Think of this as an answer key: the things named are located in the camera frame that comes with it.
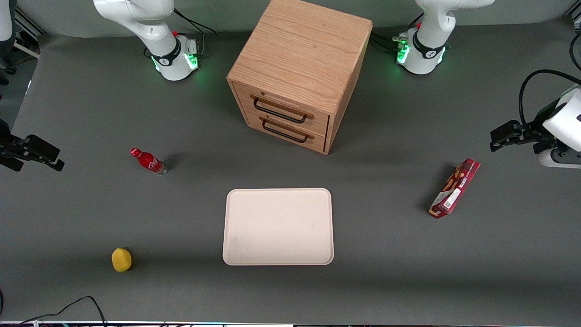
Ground wooden drawer cabinet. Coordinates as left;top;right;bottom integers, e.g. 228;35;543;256
226;0;373;155

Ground beige rectangular tray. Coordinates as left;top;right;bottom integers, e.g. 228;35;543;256
222;188;335;266

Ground black left base cables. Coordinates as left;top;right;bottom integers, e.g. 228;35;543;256
370;31;409;54

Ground aluminium frame rail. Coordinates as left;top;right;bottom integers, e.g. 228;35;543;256
13;8;47;59

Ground red coke bottle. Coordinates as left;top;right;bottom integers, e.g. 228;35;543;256
130;148;168;176

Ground wooden drawer front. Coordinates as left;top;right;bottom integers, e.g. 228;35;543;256
247;114;327;153
235;84;330;136

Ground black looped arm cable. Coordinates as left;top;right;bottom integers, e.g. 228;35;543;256
519;69;581;129

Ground red snack box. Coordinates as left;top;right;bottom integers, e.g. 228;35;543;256
428;158;481;219

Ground black cable at table edge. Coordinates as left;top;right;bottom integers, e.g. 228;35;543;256
0;296;108;327

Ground black right base cable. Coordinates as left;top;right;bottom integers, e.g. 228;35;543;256
172;8;217;36

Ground yellow lemon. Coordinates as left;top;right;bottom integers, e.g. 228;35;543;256
112;248;133;273

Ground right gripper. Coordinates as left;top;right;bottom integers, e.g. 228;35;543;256
0;119;65;172

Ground black metal drawer handle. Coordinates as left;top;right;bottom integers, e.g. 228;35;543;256
262;119;310;144
253;98;308;124

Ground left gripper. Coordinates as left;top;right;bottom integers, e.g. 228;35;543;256
490;88;581;155

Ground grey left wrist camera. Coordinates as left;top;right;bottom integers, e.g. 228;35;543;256
538;148;581;169

